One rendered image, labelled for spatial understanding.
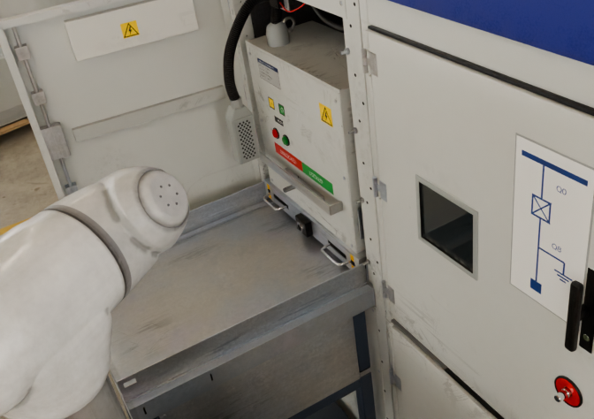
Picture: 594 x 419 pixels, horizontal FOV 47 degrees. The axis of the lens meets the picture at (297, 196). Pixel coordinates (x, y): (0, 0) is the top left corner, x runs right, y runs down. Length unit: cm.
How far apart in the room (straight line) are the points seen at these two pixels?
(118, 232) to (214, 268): 127
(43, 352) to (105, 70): 142
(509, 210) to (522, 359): 32
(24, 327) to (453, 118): 82
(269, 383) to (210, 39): 99
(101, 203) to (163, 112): 135
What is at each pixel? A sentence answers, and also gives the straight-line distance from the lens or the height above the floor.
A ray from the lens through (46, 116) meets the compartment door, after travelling 204.
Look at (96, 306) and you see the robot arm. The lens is 73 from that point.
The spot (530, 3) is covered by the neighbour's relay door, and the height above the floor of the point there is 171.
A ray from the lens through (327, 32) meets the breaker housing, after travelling 198.
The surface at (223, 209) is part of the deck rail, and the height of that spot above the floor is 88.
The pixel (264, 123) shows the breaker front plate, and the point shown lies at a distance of 206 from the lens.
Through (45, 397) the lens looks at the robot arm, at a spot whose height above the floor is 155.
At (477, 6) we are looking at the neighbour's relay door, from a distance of 112.
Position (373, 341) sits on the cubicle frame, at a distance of 200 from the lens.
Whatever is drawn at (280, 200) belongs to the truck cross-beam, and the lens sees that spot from 214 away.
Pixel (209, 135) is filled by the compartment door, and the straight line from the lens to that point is 218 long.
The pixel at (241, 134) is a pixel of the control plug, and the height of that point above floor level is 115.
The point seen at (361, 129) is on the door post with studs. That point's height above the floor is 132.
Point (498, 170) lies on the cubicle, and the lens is 120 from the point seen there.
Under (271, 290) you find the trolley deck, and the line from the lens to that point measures 188.
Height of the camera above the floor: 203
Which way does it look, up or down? 32 degrees down
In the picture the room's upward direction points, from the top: 9 degrees counter-clockwise
